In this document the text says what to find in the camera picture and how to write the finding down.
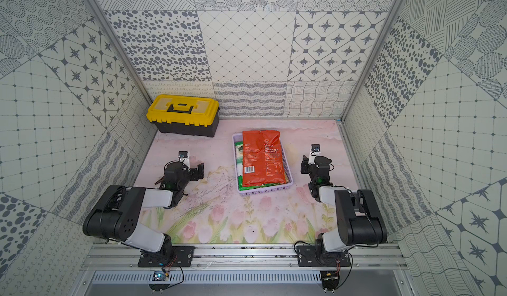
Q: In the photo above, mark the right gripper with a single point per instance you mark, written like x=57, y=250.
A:
x=304, y=170

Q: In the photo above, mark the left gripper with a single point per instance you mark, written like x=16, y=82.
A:
x=194, y=171

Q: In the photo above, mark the red chips bag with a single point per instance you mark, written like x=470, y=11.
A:
x=262, y=159

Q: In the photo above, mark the green Chuba cassava chips bag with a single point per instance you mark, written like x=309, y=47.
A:
x=239, y=153

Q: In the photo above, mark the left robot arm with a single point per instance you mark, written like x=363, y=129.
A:
x=116, y=214

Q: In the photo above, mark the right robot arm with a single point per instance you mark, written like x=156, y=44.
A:
x=359, y=221

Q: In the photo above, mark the lilac plastic basket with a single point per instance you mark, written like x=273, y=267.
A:
x=247, y=191

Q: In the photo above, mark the yellow black toolbox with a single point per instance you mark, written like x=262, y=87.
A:
x=185, y=115

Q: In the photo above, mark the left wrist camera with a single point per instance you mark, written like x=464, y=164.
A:
x=183, y=158

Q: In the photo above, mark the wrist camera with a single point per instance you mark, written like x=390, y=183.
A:
x=183, y=158
x=315, y=151

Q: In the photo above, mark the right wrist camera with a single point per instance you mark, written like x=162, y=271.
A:
x=315, y=151

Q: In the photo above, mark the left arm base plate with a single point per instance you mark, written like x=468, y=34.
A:
x=176, y=255

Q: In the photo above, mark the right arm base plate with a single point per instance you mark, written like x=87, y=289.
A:
x=323, y=256

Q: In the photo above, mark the aluminium mounting rail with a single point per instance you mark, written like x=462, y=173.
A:
x=246, y=257

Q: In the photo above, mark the white slotted cable duct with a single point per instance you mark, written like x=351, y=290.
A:
x=209, y=277

